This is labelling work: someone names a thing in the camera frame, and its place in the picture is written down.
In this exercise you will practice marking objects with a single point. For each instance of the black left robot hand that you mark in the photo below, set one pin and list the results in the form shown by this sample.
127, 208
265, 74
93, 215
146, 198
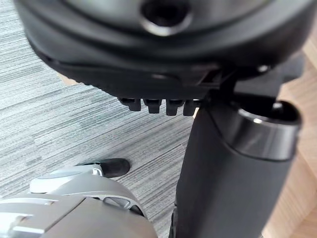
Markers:
153, 57

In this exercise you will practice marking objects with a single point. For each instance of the dark robot foot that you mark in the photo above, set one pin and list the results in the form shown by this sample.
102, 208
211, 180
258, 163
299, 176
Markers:
116, 167

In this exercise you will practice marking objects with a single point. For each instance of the silver robot leg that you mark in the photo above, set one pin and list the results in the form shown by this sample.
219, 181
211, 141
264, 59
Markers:
64, 205

